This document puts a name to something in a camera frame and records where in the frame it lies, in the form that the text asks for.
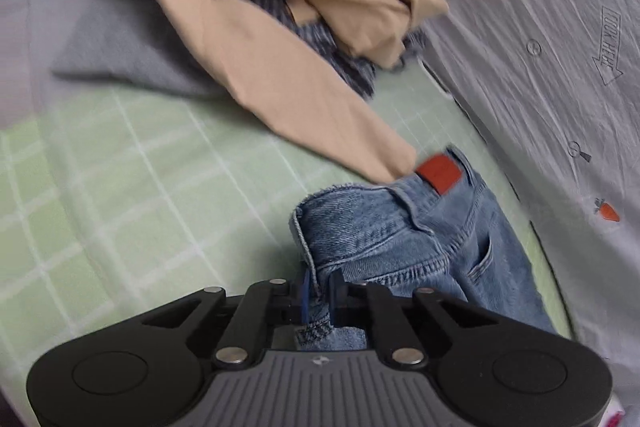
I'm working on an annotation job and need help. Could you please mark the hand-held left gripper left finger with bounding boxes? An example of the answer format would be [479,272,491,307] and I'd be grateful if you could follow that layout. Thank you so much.
[141,278,309,368]

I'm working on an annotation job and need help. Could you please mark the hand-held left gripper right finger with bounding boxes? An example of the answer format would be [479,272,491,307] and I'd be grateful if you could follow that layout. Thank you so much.
[327,270,502,366]

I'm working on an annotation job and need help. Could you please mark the blue denim jeans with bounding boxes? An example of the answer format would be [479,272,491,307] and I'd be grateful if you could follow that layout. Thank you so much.
[290,146,559,353]

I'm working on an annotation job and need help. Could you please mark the green checked bed sheet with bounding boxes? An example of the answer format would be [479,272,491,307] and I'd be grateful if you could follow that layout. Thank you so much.
[0,72,576,408]

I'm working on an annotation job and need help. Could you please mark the beige long-sleeved top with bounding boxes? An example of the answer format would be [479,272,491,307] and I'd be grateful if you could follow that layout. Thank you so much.
[127,0,451,184]

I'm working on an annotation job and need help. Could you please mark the blue striped knit garment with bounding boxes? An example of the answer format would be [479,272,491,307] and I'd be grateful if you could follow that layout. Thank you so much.
[75,0,427,100]

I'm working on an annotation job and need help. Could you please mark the pink printed cloth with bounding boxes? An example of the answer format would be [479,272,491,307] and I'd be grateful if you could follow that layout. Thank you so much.
[602,399,626,427]

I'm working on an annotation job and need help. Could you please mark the white carrot-print quilt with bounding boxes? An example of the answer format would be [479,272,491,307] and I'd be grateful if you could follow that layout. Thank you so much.
[357,0,640,408]

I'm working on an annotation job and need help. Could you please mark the grey folded garment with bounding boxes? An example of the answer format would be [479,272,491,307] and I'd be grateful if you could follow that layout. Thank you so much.
[50,0,232,98]

